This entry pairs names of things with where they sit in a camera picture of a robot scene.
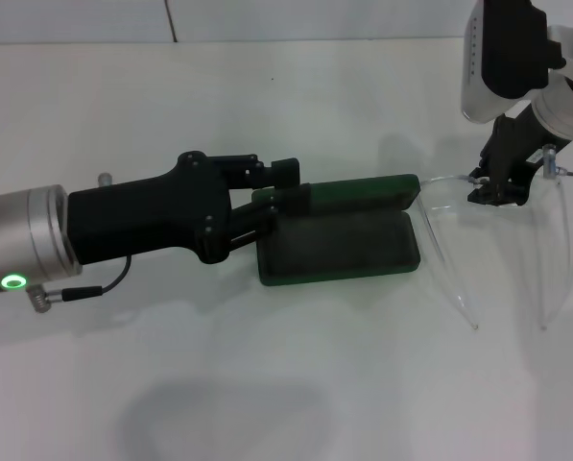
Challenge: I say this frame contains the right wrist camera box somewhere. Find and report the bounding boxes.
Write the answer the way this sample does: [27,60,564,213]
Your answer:
[461,0,566,124]

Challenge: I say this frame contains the green glasses case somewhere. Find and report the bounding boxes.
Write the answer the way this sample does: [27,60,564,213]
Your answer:
[251,173,421,288]

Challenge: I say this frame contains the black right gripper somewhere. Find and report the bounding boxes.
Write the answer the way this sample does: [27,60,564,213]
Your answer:
[467,109,563,206]

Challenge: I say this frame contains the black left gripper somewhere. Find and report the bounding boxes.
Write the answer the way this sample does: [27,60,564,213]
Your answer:
[68,151,314,265]

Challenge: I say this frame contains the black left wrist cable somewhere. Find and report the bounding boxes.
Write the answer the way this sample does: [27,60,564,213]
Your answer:
[31,254,133,313]

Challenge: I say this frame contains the clear white glasses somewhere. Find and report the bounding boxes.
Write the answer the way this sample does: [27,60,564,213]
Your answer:
[413,175,573,331]

